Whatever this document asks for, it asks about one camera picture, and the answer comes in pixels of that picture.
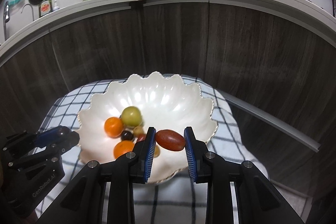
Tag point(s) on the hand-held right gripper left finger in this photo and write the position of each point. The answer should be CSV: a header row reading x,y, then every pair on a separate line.
x,y
150,153

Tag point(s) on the thin curved tap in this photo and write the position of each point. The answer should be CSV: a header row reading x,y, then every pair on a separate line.
x,y
32,12

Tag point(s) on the orange tangerine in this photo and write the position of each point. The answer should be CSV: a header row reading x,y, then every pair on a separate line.
x,y
113,127
123,149

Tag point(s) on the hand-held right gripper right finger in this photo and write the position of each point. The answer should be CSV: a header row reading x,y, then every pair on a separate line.
x,y
188,155

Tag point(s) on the grey wood kitchen counter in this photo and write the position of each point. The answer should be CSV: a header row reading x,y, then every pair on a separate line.
x,y
236,43

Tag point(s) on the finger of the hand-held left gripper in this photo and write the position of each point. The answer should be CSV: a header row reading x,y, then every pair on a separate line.
x,y
48,135
65,143

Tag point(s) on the checked white cloth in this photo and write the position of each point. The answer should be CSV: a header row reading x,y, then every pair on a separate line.
x,y
236,140

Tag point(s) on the white scalloped bowl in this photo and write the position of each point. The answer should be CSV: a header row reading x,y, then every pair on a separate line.
x,y
162,98

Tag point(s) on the green plum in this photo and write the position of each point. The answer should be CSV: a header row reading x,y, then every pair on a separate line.
x,y
131,116

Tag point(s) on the small pump soap bottle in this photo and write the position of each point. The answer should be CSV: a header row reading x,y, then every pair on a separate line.
x,y
56,6

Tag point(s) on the dark plum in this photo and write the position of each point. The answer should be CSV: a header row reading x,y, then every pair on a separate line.
x,y
126,135

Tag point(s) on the green dish soap bottle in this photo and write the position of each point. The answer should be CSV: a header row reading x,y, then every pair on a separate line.
x,y
46,7

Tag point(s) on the chrome kitchen faucet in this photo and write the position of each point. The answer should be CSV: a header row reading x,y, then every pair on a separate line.
x,y
5,16

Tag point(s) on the grey metal rail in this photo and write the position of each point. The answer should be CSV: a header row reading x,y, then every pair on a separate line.
x,y
275,124

